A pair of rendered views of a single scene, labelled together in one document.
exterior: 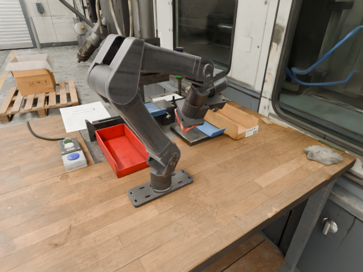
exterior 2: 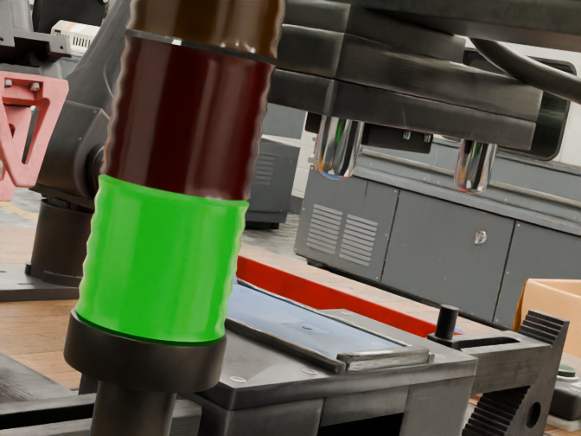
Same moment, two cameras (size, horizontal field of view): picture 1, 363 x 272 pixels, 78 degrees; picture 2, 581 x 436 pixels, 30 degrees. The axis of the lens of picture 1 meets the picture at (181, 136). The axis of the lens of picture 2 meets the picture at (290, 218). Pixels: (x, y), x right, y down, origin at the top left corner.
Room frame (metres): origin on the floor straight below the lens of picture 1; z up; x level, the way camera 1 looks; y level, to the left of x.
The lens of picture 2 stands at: (1.46, -0.04, 1.12)
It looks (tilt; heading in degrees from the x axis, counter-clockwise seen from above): 7 degrees down; 163
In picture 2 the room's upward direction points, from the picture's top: 11 degrees clockwise
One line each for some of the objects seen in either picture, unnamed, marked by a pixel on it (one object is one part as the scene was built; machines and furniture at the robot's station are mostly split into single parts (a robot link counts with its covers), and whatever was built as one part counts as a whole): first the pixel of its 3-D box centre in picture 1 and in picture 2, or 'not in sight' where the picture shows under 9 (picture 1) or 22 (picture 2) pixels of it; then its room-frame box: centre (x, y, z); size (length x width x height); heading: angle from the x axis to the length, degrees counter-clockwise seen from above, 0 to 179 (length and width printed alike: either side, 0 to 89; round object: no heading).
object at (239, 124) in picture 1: (227, 119); not in sight; (0.92, -0.21, 0.93); 0.25 x 0.13 x 0.08; 32
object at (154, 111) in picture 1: (150, 107); (272, 293); (0.89, 0.13, 1.00); 0.15 x 0.07 x 0.03; 32
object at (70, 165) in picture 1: (75, 163); not in sight; (0.62, 0.37, 0.90); 0.07 x 0.07 x 0.06; 32
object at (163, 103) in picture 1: (150, 107); (297, 349); (0.93, 0.14, 0.98); 0.20 x 0.10 x 0.01; 122
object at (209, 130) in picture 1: (207, 126); not in sight; (0.84, -0.11, 0.93); 0.15 x 0.07 x 0.03; 35
